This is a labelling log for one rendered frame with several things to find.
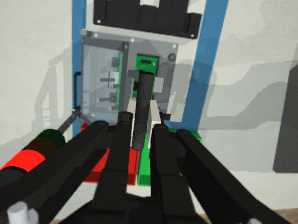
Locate green circuit board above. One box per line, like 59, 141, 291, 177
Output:
132, 56, 158, 100

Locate red open-top bin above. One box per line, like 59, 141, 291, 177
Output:
80, 123, 140, 186

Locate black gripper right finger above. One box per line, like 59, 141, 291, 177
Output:
147, 100, 292, 224

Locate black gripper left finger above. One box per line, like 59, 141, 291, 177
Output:
0, 97, 136, 224

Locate green open-top bin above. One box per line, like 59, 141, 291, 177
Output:
137, 128, 202, 187

